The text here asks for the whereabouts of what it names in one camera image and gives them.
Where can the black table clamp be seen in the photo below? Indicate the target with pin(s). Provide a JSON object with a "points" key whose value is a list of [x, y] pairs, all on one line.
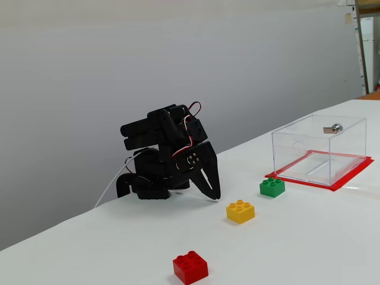
{"points": [[121, 187]]}

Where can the white refrigerator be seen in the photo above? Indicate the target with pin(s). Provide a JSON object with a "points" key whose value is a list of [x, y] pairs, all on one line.
{"points": [[367, 53]]}

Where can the metal box lock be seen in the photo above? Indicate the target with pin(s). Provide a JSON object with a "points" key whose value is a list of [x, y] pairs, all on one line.
{"points": [[335, 128]]}

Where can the red lego brick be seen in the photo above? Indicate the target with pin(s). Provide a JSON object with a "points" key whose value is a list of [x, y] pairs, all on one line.
{"points": [[190, 267]]}

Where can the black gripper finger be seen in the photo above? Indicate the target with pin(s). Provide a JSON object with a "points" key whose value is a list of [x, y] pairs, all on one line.
{"points": [[203, 184], [216, 178]]}

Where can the yellow paper note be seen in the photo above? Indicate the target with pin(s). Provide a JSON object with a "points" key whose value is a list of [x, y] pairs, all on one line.
{"points": [[347, 17]]}

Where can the green lego brick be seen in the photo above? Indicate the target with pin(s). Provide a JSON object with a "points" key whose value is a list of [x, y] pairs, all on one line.
{"points": [[271, 187]]}

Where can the brown wooden table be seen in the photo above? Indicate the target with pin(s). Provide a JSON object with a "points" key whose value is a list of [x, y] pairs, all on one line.
{"points": [[371, 95]]}

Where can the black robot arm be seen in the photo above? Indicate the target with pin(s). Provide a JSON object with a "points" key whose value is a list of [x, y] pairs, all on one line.
{"points": [[160, 139]]}

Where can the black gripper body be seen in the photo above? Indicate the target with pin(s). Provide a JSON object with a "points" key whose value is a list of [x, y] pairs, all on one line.
{"points": [[201, 160]]}

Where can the wooden post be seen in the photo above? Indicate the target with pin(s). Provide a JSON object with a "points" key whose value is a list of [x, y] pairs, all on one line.
{"points": [[360, 44]]}

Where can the yellow lego brick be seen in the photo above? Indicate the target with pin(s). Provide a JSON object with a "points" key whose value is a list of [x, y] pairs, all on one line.
{"points": [[240, 212]]}

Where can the transparent plastic box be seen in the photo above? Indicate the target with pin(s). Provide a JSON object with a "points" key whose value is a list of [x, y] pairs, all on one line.
{"points": [[302, 148]]}

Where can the red tape frame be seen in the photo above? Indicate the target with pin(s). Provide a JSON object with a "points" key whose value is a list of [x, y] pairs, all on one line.
{"points": [[350, 175]]}

